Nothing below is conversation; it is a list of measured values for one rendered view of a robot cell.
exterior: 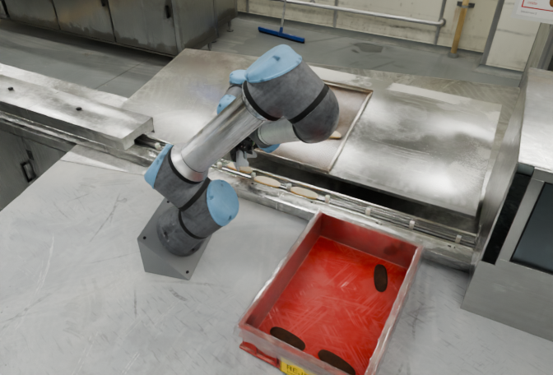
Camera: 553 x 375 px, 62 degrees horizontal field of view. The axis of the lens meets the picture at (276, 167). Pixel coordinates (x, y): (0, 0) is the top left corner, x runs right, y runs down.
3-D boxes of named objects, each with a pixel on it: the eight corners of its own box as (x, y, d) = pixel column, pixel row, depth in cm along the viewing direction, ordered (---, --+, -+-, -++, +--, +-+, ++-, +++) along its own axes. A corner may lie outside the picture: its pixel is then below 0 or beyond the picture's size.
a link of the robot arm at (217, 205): (206, 246, 128) (238, 226, 120) (169, 215, 124) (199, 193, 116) (220, 217, 137) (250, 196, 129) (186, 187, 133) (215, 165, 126)
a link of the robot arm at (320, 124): (369, 116, 102) (281, 132, 147) (336, 81, 99) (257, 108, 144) (340, 155, 99) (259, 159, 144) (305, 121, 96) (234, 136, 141)
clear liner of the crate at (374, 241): (232, 349, 113) (230, 325, 107) (317, 228, 147) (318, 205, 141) (363, 418, 100) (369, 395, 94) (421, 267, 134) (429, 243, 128)
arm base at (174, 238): (192, 265, 134) (213, 252, 128) (149, 240, 127) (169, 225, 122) (204, 225, 145) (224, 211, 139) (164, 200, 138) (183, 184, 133)
